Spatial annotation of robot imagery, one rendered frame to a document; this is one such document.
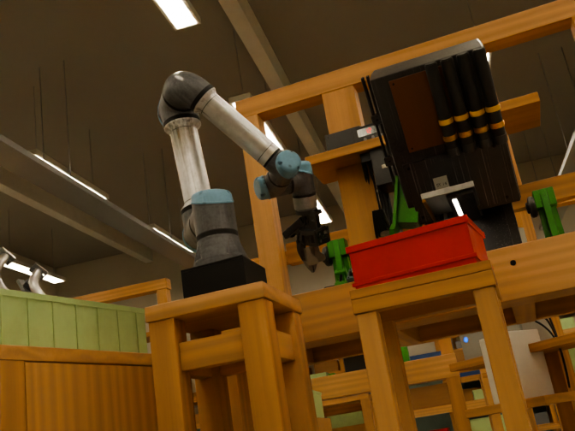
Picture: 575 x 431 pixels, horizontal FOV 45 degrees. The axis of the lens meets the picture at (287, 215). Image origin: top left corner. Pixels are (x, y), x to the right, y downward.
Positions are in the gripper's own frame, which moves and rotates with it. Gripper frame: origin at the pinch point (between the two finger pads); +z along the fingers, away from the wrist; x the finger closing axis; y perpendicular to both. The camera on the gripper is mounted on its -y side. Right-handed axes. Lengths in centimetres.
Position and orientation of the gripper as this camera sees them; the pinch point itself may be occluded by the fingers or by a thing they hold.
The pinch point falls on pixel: (311, 268)
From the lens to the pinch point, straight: 230.8
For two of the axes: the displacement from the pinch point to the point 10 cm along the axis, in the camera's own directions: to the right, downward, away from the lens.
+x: 6.9, -2.4, 6.8
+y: 7.0, 0.2, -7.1
